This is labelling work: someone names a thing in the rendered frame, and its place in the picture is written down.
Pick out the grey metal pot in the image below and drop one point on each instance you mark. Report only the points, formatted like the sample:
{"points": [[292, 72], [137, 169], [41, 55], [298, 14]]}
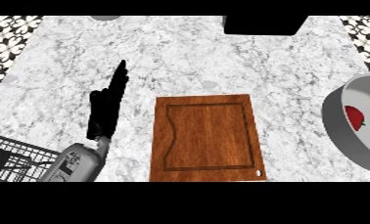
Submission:
{"points": [[344, 126]]}

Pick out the grey round object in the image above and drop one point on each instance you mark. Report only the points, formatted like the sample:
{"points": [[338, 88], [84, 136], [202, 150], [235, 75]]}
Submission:
{"points": [[106, 17]]}

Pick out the black box appliance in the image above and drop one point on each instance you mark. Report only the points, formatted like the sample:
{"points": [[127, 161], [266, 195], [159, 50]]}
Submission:
{"points": [[263, 25]]}

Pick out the red tomato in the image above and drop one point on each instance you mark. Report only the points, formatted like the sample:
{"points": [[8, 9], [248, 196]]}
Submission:
{"points": [[356, 117]]}

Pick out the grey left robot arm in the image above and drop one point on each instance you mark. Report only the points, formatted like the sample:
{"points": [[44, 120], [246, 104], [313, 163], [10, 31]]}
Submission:
{"points": [[78, 164]]}

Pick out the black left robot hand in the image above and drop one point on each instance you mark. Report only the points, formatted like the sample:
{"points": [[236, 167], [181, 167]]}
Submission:
{"points": [[109, 104]]}

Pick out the brown wooden cutting board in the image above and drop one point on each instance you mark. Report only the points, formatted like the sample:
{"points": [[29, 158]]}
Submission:
{"points": [[208, 138]]}

